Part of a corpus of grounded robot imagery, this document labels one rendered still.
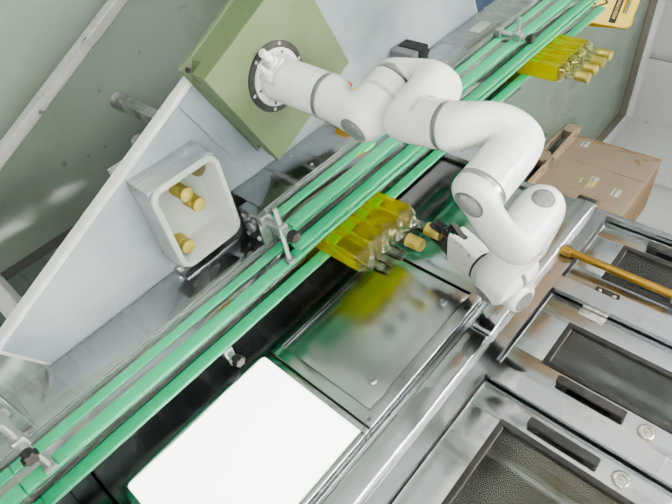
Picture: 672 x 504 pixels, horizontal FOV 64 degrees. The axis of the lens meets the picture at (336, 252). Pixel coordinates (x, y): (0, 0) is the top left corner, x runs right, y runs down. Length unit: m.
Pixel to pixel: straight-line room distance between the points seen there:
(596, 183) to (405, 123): 4.53
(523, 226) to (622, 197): 4.44
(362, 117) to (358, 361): 0.58
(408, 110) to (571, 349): 0.73
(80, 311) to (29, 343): 0.11
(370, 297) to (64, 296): 0.71
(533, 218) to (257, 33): 0.66
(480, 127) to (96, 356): 0.91
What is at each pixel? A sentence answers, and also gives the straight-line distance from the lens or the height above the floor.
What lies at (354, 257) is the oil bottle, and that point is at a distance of 1.30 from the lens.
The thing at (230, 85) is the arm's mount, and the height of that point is 0.84.
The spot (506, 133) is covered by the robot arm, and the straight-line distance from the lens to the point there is 0.89.
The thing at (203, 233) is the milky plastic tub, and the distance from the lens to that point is 1.32.
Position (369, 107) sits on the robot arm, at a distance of 1.02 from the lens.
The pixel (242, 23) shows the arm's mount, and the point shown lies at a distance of 1.17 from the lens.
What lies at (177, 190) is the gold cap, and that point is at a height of 0.80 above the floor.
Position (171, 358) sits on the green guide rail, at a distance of 1.22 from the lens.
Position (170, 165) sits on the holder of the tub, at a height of 0.79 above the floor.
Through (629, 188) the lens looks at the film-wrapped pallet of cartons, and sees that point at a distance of 5.43.
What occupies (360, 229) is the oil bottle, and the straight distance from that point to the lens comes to 1.37.
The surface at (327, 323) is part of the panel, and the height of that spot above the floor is 1.05.
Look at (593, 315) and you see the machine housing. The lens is 1.47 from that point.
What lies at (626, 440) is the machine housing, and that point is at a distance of 1.29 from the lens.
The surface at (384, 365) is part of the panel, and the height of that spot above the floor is 1.24.
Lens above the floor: 1.73
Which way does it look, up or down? 33 degrees down
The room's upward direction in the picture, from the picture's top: 119 degrees clockwise
